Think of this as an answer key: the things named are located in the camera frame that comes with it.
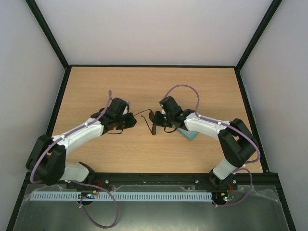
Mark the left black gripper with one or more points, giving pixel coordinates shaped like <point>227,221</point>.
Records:
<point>131,122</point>

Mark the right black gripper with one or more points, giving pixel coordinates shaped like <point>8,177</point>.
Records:
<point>159,118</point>

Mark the dark aviator sunglasses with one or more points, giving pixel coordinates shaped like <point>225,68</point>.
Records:
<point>151,125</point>

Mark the grey glasses case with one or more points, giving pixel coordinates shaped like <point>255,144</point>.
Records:
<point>190,135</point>

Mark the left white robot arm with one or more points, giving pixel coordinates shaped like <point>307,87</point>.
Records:
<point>47,161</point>

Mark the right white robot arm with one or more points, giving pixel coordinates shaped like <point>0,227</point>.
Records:
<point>237,142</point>

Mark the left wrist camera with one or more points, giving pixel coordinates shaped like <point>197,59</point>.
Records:
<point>127,108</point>

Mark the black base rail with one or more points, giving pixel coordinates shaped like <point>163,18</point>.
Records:
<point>200,181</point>

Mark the light blue cable duct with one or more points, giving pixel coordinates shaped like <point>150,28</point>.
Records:
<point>124,196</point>

